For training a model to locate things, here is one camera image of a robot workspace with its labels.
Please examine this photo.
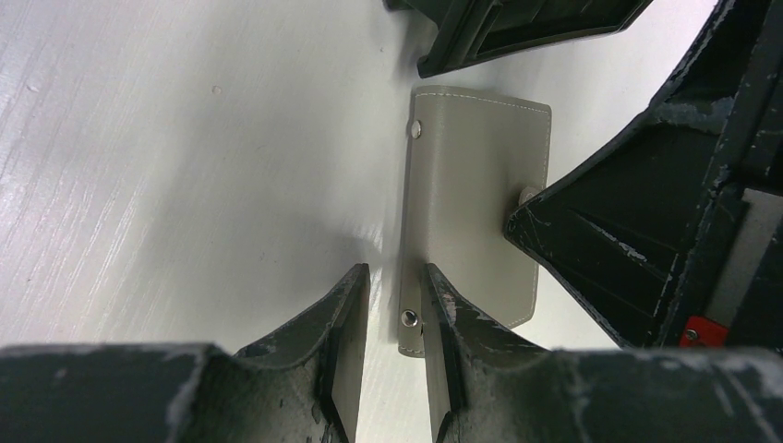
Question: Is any black plastic card box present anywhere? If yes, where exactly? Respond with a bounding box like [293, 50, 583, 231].
[384, 0, 650, 78]

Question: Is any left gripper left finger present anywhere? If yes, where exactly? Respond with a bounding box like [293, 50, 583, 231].
[1, 264, 370, 442]

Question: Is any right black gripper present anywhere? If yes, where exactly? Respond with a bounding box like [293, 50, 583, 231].
[504, 1, 782, 352]

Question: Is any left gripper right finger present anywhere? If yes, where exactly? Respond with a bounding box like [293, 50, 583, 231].
[422, 264, 782, 442]

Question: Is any grey leather card holder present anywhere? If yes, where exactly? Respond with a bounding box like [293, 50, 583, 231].
[397, 85, 552, 358]

